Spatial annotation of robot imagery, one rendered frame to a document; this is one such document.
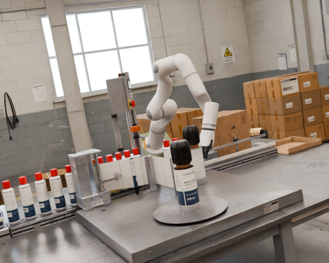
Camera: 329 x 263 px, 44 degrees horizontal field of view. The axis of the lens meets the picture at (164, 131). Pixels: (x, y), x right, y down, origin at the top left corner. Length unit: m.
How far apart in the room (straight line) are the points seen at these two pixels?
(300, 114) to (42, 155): 4.42
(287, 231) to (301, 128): 4.42
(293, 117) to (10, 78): 4.68
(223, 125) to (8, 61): 5.37
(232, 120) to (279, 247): 1.22
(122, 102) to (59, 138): 5.48
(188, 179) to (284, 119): 4.34
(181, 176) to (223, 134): 1.15
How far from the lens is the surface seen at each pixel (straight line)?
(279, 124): 5.96
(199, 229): 1.54
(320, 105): 6.33
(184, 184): 1.64
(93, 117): 7.71
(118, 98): 2.19
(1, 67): 7.55
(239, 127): 2.84
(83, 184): 1.98
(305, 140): 2.98
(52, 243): 1.84
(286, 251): 1.79
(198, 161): 2.04
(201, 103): 2.52
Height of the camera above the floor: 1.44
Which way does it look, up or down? 8 degrees down
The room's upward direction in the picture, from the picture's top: 10 degrees counter-clockwise
